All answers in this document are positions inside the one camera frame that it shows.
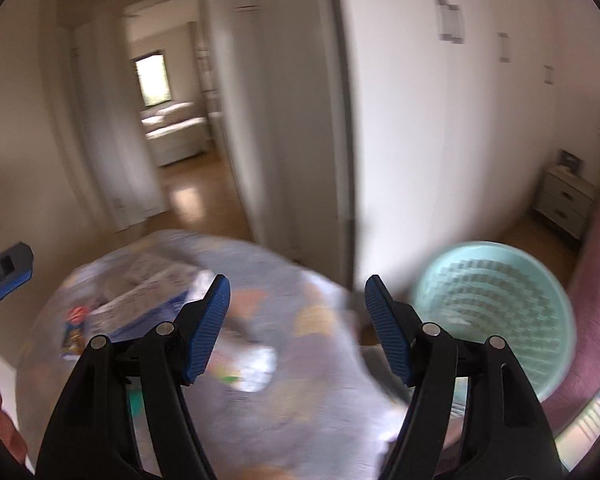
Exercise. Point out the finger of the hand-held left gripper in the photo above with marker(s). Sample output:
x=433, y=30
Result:
x=10, y=270

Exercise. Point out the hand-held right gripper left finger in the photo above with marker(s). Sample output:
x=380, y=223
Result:
x=207, y=327

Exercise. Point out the colourful snack wrapper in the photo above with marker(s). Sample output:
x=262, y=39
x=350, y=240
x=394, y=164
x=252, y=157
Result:
x=75, y=330

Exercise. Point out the dark picture frame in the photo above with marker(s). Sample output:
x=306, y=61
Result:
x=570, y=161

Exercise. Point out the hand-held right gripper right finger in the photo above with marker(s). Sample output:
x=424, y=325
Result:
x=387, y=330

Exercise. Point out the person's left forearm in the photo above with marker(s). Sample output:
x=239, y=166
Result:
x=0, y=420

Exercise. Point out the blue and white cardboard box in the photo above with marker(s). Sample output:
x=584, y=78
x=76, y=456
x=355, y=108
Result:
x=135, y=300

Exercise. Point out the clear plastic garbage bag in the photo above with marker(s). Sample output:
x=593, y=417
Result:
x=300, y=360

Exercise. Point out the mint green plastic wastebasket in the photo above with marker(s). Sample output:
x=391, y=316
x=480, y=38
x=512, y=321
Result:
x=495, y=285

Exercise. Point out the window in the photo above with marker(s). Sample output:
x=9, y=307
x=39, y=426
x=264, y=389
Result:
x=152, y=79

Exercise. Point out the white door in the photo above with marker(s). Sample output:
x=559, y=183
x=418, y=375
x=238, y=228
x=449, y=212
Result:
x=275, y=110

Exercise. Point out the striped flat packet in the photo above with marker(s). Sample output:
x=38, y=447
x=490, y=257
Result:
x=587, y=427

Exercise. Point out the pink bed blanket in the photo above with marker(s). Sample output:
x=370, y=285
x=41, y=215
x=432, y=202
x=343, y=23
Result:
x=595, y=310

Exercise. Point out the white sofa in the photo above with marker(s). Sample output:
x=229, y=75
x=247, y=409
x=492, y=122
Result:
x=177, y=130

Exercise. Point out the beige nightstand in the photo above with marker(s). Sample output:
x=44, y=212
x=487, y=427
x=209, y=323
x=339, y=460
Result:
x=565, y=200

